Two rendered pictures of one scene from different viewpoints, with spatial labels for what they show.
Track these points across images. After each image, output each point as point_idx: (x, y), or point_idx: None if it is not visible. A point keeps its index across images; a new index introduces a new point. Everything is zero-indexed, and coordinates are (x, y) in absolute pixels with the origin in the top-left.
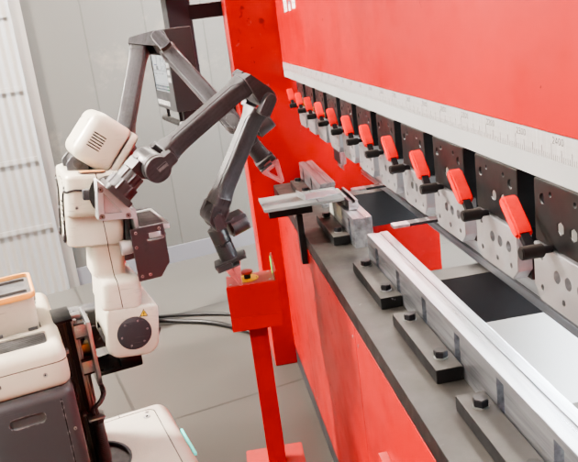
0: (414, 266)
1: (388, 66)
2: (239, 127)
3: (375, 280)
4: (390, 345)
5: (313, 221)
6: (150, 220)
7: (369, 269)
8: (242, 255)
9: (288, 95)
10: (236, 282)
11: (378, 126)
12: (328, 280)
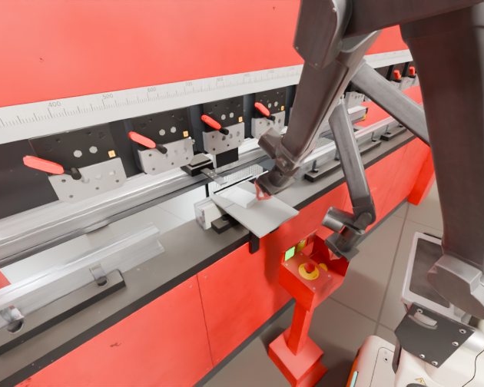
0: (334, 143)
1: (376, 41)
2: (351, 123)
3: (330, 165)
4: (369, 156)
5: (213, 239)
6: (429, 256)
7: (319, 170)
8: (338, 232)
9: (51, 165)
10: (322, 274)
11: None
12: (317, 196)
